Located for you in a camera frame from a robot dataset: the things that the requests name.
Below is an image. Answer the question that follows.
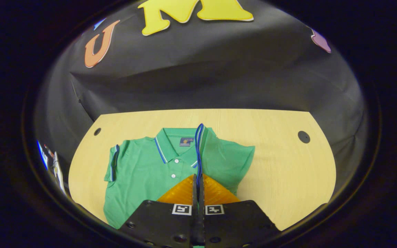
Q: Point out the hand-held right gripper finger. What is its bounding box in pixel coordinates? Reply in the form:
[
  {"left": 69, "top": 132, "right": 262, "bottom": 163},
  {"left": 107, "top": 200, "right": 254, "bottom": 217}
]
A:
[
  {"left": 119, "top": 174, "right": 199, "bottom": 248},
  {"left": 199, "top": 174, "right": 279, "bottom": 248}
]

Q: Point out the green T-shirt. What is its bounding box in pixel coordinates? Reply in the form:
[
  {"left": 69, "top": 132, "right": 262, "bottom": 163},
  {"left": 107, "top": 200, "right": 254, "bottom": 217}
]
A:
[{"left": 103, "top": 123, "right": 256, "bottom": 230}]

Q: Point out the black backdrop cloth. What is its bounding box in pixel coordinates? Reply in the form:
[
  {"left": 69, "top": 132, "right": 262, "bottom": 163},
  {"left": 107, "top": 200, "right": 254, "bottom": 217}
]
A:
[{"left": 32, "top": 0, "right": 368, "bottom": 214}]

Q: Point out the colourful printed board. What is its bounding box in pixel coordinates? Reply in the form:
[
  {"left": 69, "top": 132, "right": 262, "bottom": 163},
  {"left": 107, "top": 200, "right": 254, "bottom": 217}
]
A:
[{"left": 36, "top": 139, "right": 67, "bottom": 195}]

